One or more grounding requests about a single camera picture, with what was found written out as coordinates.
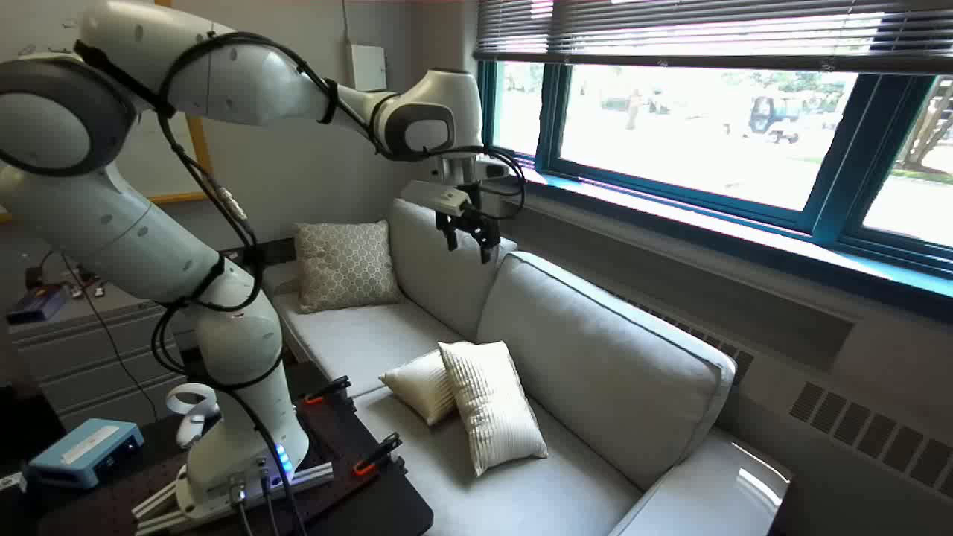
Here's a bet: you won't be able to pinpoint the white wrist camera block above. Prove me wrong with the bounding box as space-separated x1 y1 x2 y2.
400 177 472 219

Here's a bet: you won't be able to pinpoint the grey drawer cabinet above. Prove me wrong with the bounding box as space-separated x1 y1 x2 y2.
4 281 192 430

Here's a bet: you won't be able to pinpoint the grey lattice patterned cushion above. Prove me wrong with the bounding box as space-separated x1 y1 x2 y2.
293 219 405 316

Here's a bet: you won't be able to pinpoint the radiator vent grille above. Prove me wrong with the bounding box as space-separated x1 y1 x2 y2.
786 380 953 502

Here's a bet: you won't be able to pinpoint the dark window blinds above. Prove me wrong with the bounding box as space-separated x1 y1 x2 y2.
473 0 953 74

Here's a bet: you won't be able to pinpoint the white cup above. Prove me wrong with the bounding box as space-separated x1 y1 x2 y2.
162 383 225 450

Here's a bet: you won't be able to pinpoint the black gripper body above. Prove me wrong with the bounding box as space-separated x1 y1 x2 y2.
427 183 500 238

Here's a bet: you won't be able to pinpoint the white wall box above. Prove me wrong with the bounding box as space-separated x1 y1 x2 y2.
345 39 395 100

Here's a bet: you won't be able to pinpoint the dark flat box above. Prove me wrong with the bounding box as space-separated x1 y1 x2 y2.
4 286 79 329

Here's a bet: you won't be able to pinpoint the dark vehicle outside window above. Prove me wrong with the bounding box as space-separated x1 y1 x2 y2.
746 94 806 143

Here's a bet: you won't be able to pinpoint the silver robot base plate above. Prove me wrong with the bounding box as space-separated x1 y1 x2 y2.
131 459 338 531

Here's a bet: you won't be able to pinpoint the orange black bar clamp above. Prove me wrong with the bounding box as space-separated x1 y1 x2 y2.
295 372 354 412
354 430 405 482

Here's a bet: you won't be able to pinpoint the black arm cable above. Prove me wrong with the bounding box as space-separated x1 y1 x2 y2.
71 28 345 502

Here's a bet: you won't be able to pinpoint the teal framed window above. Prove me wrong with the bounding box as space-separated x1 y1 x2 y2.
473 54 953 301

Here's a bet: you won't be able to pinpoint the light blue box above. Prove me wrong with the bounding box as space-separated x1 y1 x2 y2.
27 415 147 493

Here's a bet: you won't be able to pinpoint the black robot table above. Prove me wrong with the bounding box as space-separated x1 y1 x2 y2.
0 383 436 536

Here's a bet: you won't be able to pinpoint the cream pleated cushion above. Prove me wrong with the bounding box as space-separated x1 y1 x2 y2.
378 348 460 430
438 341 551 481

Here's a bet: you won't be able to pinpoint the grey fabric sofa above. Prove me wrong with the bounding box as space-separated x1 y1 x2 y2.
272 198 798 536

